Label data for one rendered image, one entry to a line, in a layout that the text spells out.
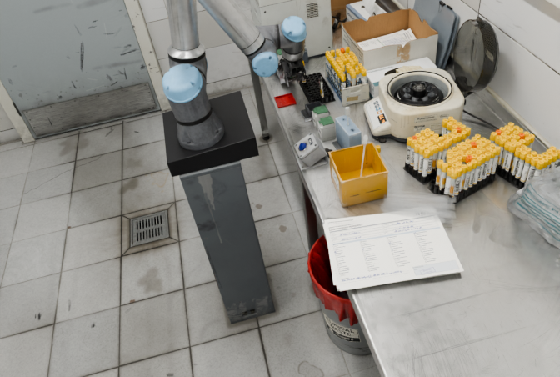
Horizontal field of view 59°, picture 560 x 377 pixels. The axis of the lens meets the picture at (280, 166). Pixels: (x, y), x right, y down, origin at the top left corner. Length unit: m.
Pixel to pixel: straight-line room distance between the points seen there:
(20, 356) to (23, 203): 1.03
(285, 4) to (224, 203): 0.78
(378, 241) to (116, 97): 2.54
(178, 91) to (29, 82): 2.14
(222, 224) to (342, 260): 0.63
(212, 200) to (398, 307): 0.76
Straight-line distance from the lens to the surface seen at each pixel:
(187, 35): 1.56
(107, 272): 2.64
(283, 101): 1.83
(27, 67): 3.49
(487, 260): 1.32
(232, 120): 1.65
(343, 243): 1.30
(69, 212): 3.06
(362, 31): 2.04
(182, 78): 1.50
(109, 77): 3.46
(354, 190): 1.37
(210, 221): 1.75
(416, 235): 1.33
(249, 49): 1.43
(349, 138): 1.49
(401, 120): 1.56
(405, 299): 1.23
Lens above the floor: 1.90
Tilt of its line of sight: 41 degrees down
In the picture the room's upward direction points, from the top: 9 degrees counter-clockwise
